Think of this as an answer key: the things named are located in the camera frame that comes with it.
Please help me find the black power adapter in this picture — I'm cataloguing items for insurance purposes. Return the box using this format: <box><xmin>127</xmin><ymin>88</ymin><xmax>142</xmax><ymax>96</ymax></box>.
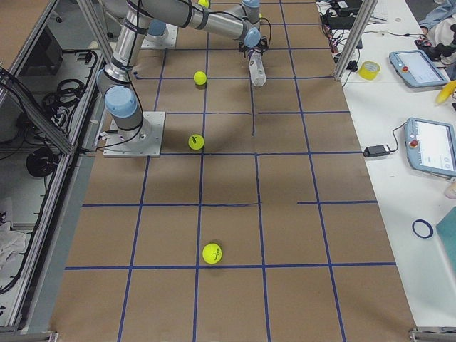
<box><xmin>363</xmin><ymin>145</ymin><xmax>391</xmax><ymax>157</ymax></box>

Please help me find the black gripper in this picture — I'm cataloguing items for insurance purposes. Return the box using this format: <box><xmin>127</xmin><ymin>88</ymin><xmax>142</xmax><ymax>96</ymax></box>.
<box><xmin>238</xmin><ymin>36</ymin><xmax>268</xmax><ymax>57</ymax></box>

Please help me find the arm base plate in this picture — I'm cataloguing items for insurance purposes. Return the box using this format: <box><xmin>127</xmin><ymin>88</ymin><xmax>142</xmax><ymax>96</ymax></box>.
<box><xmin>141</xmin><ymin>21</ymin><xmax>178</xmax><ymax>49</ymax></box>
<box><xmin>103</xmin><ymin>111</ymin><xmax>165</xmax><ymax>157</ymax></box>

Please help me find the teal box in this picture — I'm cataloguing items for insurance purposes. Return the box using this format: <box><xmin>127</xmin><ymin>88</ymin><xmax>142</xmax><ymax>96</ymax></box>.
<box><xmin>436</xmin><ymin>207</ymin><xmax>456</xmax><ymax>270</ymax></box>

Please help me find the aluminium frame post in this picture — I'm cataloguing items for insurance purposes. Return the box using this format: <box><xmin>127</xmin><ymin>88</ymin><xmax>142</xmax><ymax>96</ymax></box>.
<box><xmin>333</xmin><ymin>0</ymin><xmax>378</xmax><ymax>81</ymax></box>

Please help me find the nearest yellow tennis ball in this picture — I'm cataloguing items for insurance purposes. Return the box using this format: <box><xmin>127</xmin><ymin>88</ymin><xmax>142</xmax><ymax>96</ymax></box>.
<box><xmin>202</xmin><ymin>242</ymin><xmax>222</xmax><ymax>265</ymax></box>

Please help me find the yellow tape roll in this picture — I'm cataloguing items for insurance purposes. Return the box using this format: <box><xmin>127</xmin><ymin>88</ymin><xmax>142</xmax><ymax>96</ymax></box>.
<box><xmin>358</xmin><ymin>61</ymin><xmax>380</xmax><ymax>81</ymax></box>

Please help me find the near teach pendant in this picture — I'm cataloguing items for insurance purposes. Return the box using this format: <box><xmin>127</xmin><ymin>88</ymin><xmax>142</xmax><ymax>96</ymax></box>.
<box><xmin>404</xmin><ymin>118</ymin><xmax>455</xmax><ymax>178</ymax></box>

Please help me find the far teach pendant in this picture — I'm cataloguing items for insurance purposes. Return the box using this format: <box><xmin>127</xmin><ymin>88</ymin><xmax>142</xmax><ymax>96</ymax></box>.
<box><xmin>389</xmin><ymin>50</ymin><xmax>447</xmax><ymax>88</ymax></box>

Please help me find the teach pendant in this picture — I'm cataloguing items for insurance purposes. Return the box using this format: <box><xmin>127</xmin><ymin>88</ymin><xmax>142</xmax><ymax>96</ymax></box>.
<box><xmin>389</xmin><ymin>50</ymin><xmax>447</xmax><ymax>88</ymax></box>
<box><xmin>404</xmin><ymin>118</ymin><xmax>455</xmax><ymax>178</ymax></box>

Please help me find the far left-side yellow tennis ball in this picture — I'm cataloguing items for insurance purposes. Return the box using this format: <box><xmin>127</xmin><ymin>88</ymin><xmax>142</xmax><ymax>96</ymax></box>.
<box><xmin>198</xmin><ymin>0</ymin><xmax>210</xmax><ymax>8</ymax></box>

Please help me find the blue tape ring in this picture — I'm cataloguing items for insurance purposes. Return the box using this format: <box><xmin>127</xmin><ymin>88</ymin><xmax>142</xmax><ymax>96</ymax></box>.
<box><xmin>412</xmin><ymin>219</ymin><xmax>435</xmax><ymax>239</ymax></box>

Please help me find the centre yellow tennis ball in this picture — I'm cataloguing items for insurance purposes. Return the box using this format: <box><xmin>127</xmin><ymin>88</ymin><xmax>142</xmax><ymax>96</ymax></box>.
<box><xmin>193</xmin><ymin>71</ymin><xmax>207</xmax><ymax>86</ymax></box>

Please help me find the yellow banana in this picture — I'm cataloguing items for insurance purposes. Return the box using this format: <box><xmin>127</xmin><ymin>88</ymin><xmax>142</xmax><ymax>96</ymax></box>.
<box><xmin>435</xmin><ymin>81</ymin><xmax>456</xmax><ymax>105</ymax></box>

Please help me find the right-side yellow tennis ball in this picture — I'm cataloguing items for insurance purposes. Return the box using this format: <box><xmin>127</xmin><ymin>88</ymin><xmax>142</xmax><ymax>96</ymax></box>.
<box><xmin>188</xmin><ymin>134</ymin><xmax>204</xmax><ymax>151</ymax></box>

